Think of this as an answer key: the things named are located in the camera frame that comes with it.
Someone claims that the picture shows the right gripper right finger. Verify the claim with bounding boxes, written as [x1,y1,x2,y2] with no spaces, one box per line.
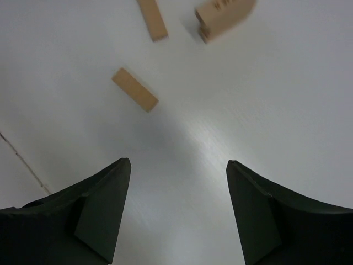
[226,161,352,264]

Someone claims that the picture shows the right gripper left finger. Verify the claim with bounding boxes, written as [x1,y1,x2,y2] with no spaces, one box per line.
[1,158,131,264]

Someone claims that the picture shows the wood block six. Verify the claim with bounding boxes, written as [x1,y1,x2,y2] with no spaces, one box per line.
[111,67,159,113]

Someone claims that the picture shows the wood block three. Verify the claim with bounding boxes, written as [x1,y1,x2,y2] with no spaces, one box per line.
[137,0,168,42]

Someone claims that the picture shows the wood block four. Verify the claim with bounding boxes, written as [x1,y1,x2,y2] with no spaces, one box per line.
[195,0,257,44]

